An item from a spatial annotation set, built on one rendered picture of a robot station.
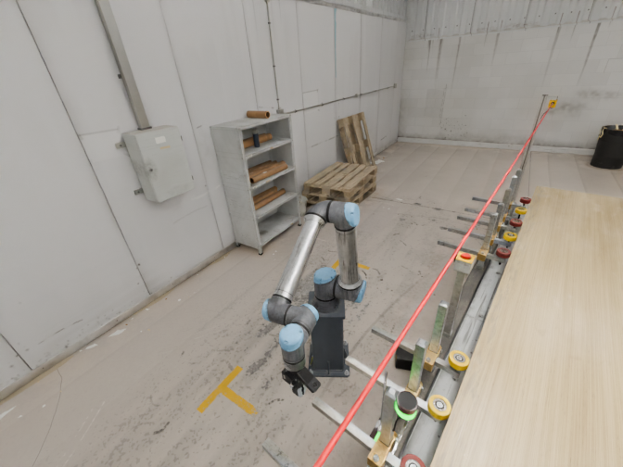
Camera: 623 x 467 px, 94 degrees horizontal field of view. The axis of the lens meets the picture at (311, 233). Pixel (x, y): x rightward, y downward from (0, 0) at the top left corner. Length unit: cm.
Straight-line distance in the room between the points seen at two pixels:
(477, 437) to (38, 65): 317
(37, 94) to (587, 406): 341
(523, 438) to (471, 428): 16
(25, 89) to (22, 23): 39
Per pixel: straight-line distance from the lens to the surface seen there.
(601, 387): 168
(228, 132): 330
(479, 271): 239
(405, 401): 103
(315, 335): 215
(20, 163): 285
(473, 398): 141
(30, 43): 292
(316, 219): 143
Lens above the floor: 204
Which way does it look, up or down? 30 degrees down
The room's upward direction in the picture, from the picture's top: 4 degrees counter-clockwise
